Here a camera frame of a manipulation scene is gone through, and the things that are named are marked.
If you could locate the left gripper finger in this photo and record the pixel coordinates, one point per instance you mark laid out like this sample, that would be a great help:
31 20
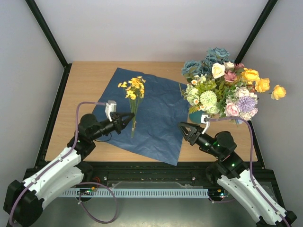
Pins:
122 121
122 116

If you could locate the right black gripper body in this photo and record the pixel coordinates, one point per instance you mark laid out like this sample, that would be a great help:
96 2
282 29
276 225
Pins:
193 134

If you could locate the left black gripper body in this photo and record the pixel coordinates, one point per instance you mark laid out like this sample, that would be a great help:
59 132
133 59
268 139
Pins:
99 133

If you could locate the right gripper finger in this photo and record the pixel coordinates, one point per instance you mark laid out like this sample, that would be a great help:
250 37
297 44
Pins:
186 127
189 137

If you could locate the teal cylindrical vase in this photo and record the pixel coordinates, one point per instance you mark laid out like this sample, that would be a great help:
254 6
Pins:
195 117

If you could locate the small yellow flower sprig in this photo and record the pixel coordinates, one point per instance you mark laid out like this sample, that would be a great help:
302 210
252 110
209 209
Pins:
134 92

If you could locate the blue wrapping paper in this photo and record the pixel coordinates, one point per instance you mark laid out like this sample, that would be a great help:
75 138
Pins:
156 133

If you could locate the green white flower bunch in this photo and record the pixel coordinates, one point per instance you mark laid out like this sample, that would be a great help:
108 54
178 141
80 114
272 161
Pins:
201 94

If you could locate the pastel purple flower bunch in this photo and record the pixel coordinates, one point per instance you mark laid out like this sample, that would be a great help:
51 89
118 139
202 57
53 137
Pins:
241 103

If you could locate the blue rose bunch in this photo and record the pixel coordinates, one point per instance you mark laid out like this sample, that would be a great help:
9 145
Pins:
214 55

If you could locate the pink rose flower stem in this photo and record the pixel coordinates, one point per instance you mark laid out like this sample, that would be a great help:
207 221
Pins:
229 71

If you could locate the yellow rose bunch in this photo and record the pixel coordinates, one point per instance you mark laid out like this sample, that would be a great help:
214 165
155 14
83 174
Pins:
262 85

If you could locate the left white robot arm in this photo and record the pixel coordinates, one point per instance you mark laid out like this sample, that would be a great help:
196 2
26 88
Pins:
26 200

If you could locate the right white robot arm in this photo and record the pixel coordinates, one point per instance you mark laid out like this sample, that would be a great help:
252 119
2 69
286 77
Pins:
231 172

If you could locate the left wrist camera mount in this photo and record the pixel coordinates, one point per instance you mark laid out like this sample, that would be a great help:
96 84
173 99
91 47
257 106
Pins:
110 107

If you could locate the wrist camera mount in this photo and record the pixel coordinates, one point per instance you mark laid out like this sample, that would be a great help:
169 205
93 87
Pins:
110 107
206 121

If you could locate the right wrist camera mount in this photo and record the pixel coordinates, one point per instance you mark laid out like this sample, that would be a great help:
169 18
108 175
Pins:
206 121

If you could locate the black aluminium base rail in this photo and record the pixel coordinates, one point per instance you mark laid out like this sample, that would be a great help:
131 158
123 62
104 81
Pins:
192 173

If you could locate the light blue slotted cable duct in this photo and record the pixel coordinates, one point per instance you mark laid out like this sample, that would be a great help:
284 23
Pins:
137 193

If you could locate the black frame post left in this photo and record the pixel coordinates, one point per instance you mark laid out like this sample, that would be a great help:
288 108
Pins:
47 32

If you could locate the black frame post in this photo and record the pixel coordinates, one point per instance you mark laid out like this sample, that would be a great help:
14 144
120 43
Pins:
47 32
255 30

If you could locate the black frame post right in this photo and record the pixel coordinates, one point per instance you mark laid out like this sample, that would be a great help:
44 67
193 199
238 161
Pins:
255 30

